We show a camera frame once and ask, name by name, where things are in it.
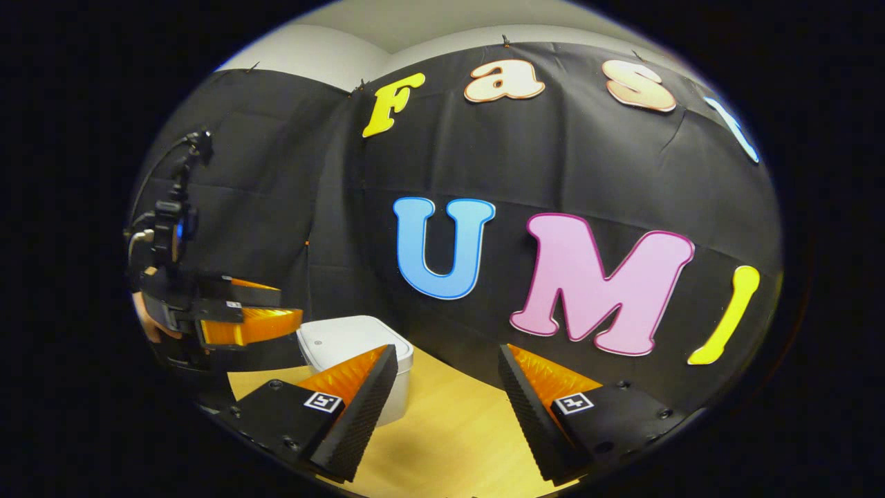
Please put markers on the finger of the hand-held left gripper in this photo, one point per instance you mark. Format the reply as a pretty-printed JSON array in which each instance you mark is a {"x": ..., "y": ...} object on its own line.
[
  {"x": 263, "y": 356},
  {"x": 249, "y": 297}
]

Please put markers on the white desktop garbage bin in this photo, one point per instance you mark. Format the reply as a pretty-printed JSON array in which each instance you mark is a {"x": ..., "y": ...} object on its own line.
[{"x": 346, "y": 339}]

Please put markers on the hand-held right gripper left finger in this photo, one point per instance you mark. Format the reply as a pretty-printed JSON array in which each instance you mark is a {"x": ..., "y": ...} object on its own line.
[{"x": 363, "y": 418}]

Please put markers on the wooden desktop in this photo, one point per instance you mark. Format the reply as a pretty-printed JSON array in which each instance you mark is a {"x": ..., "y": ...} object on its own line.
[{"x": 456, "y": 429}]

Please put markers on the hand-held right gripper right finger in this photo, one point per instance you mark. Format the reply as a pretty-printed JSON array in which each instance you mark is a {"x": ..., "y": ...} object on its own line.
[{"x": 532, "y": 418}]

